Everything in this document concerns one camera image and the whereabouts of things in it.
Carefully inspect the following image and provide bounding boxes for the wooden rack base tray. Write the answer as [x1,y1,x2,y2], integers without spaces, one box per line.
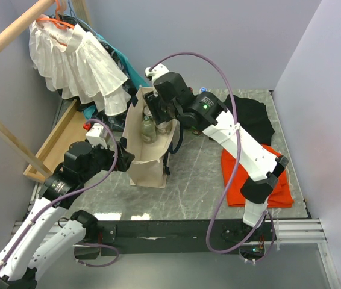
[36,99,87,176]

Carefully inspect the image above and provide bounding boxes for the wooden rack diagonal brace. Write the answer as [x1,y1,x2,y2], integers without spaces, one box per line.
[0,122,52,177]

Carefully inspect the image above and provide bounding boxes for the wooden hanging rod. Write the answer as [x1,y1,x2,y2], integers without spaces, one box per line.
[0,0,55,52]

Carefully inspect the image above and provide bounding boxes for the white pleated dress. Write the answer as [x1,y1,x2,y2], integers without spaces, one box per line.
[27,20,131,116]

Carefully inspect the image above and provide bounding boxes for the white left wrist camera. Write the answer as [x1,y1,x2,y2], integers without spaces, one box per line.
[85,123,110,149]

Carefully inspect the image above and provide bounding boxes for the beige canvas tote bag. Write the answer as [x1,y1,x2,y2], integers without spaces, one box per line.
[120,87,180,188]

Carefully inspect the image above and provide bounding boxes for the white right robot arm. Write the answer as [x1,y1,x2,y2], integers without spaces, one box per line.
[145,66,288,240]

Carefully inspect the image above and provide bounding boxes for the orange folded garment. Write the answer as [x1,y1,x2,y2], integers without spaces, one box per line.
[221,149,294,208]

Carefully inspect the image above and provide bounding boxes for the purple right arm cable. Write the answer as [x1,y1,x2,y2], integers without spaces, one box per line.
[150,52,277,266]

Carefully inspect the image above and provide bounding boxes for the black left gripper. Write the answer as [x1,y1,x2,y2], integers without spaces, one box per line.
[80,139,134,182]

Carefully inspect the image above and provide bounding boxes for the orange clothes hanger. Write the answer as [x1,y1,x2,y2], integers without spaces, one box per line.
[36,0,75,30]

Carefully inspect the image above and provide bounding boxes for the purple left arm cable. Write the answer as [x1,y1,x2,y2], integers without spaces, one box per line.
[0,118,120,289]

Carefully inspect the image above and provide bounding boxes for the silver-top drink can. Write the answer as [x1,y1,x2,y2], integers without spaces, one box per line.
[143,106,152,117]

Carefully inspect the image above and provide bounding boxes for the black folded garment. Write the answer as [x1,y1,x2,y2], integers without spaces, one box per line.
[234,95,275,146]

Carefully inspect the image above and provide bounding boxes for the teal garment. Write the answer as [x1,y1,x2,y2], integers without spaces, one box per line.
[93,33,146,126]

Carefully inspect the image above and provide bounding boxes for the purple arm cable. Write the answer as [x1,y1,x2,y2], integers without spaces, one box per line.
[0,118,120,289]
[150,52,277,266]

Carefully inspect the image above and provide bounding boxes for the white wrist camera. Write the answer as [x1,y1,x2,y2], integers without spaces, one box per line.
[85,123,110,149]
[145,63,170,82]

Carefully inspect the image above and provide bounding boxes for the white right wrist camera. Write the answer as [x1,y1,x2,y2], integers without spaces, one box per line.
[145,63,170,82]

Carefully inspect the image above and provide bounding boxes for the green glass bottle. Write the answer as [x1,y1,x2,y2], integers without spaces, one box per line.
[190,127,201,135]

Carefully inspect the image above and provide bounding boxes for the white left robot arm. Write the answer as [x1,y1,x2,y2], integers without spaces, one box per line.
[0,141,134,288]

